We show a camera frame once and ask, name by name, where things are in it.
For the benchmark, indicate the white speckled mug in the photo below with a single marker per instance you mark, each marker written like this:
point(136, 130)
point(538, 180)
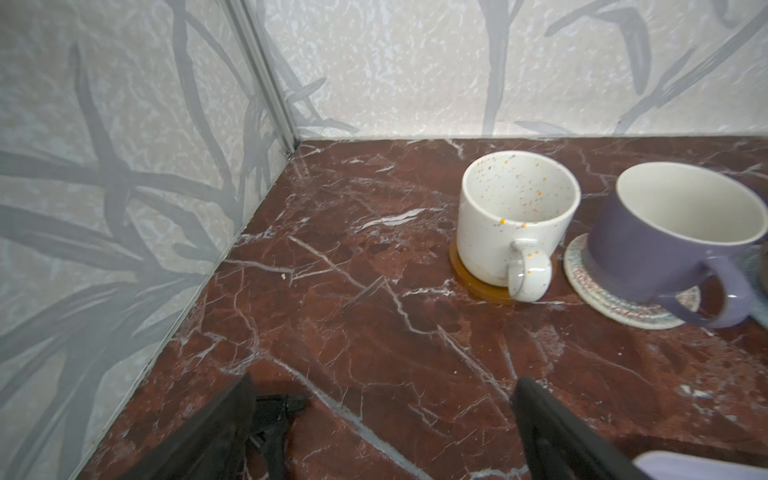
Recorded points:
point(514, 210)

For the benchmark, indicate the lilac plastic tray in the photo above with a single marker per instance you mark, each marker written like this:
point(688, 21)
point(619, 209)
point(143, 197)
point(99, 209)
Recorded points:
point(665, 465)

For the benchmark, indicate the grey-blue woven coaster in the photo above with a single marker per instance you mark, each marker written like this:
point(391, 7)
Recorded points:
point(750, 264)

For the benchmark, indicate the brown wooden coaster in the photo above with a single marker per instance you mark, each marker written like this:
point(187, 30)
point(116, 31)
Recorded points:
point(483, 291)

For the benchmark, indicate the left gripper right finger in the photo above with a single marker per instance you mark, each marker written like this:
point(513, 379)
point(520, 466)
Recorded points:
point(559, 445)

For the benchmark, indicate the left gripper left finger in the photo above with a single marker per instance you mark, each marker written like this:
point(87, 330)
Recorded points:
point(209, 445)

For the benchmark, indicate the lilac mug white inside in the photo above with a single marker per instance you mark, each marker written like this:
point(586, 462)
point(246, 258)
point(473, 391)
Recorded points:
point(668, 227)

